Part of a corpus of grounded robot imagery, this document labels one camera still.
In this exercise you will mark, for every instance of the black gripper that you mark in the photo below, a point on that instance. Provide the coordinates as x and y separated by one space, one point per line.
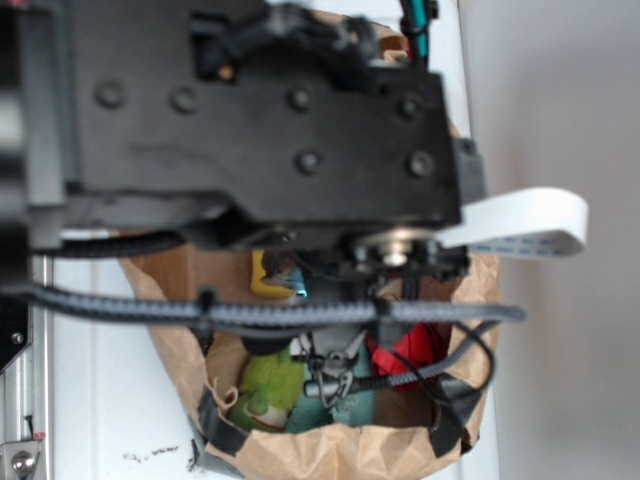
248 125

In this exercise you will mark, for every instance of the brown grey rock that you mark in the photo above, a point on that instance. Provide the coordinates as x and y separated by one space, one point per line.
280 269

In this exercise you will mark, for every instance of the yellow sponge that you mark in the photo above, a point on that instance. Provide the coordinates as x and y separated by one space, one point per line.
258 284

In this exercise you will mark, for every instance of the red crumpled paper ball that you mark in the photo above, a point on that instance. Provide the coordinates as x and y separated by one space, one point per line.
423 345

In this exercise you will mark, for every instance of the green plush toy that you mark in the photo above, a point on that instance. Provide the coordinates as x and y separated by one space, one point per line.
269 389

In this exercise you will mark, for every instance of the teal cloth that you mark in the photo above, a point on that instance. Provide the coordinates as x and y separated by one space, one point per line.
319 405

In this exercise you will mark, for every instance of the brown paper lined box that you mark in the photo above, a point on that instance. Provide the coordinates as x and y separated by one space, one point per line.
410 437

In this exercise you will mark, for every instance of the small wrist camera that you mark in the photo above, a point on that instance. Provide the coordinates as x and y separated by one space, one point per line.
319 341

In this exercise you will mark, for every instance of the black metal bracket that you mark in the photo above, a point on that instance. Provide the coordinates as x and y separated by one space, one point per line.
15 330

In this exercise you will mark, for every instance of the aluminium frame rail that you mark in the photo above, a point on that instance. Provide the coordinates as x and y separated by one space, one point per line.
26 391

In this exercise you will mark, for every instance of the silver corner bracket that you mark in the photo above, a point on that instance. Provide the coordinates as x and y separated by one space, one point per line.
22 460

